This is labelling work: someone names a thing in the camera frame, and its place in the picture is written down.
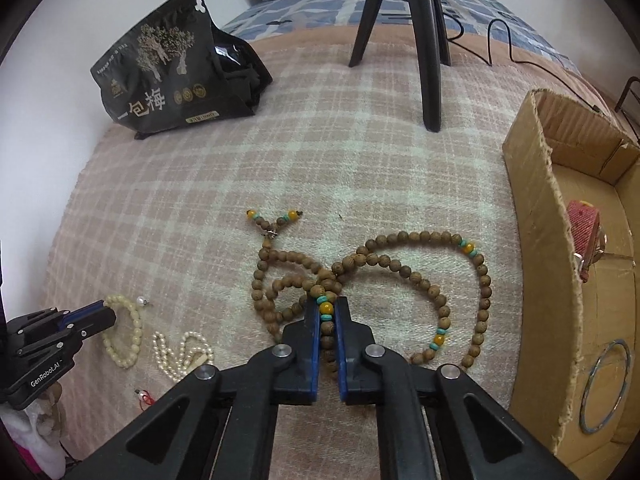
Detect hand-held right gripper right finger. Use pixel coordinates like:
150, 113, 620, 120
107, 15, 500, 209
336, 296, 576, 480

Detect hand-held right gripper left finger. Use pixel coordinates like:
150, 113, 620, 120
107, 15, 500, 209
75, 296, 321, 480

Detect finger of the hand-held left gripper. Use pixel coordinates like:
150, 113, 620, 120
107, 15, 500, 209
70, 306, 117, 346
57, 301, 107, 330

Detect cream bead bracelet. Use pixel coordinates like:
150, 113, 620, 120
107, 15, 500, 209
102, 295, 151, 370

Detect white pearl necklace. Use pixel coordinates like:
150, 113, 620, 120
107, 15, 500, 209
152, 330, 216, 383

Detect wooden bead necklace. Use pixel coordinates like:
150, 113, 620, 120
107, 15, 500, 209
245, 208, 493, 376

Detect cardboard box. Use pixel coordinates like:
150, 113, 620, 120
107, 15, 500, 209
502, 87, 640, 453

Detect pink plaid blanket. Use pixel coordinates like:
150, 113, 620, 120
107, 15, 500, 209
37, 27, 616, 466

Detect black snack bag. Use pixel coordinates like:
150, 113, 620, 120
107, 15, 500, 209
90, 0, 273, 141

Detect black tripod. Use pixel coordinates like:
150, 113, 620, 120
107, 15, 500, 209
348, 0, 452, 133

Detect blue patterned bed sheet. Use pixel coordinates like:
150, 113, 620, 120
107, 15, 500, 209
220, 0, 581, 73

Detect black cable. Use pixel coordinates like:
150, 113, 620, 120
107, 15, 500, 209
392, 0, 606, 113

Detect dark metal frame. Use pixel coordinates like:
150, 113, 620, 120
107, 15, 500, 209
617, 76, 640, 136

